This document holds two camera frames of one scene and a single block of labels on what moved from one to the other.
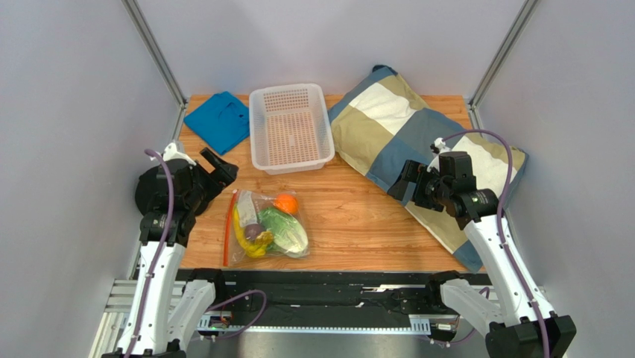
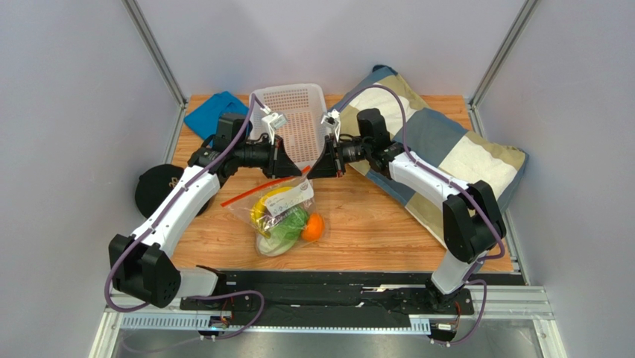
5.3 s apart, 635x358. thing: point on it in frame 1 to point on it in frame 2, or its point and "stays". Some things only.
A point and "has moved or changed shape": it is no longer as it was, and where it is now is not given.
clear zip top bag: x=262 y=224 has moved or changed shape
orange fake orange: x=287 y=202 to x=314 y=228
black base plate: x=331 y=297 stays
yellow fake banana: x=256 y=247 to x=254 y=215
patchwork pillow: x=383 y=122 stays
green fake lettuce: x=289 y=236 has moved or changed shape
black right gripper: x=416 y=184 to x=335 y=158
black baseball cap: x=152 y=193 stays
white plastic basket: x=289 y=128 stays
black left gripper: x=224 y=171 to x=279 y=165
